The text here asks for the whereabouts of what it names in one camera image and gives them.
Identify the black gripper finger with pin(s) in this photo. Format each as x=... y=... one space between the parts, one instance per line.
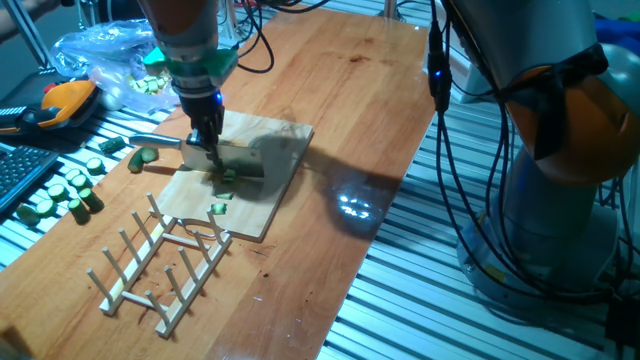
x=195 y=140
x=214 y=147

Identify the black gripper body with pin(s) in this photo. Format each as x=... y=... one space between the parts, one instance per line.
x=202 y=112

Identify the steel cleaver knife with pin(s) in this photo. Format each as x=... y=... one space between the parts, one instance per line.
x=155 y=141

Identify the silver orange robot arm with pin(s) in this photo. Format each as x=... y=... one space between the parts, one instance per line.
x=550 y=225

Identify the person left forearm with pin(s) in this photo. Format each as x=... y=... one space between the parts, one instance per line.
x=25 y=15

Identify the thin cucumber slice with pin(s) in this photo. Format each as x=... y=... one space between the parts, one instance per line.
x=218 y=208
x=225 y=196

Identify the chopped cucumber bits heap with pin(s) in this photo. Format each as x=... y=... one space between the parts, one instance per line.
x=147 y=85

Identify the long cucumber piece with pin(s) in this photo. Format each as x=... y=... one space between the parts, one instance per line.
x=135 y=162

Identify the dark green cucumber end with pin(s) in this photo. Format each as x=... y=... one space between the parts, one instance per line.
x=112 y=145

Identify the wooden cutting board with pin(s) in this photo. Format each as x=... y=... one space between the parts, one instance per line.
x=280 y=150

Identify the clear plastic bag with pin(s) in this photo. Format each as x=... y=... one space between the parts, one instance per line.
x=100 y=55

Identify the orange black teach pendant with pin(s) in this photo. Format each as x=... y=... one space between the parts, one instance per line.
x=65 y=102

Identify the wooden peg dish rack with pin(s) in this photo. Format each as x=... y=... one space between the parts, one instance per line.
x=132 y=270

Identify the black keyboard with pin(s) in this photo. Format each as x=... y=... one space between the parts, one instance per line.
x=22 y=172

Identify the grey aluminium frame strut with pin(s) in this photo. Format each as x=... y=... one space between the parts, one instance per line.
x=27 y=32

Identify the metal frame post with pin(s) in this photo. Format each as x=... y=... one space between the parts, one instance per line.
x=391 y=9

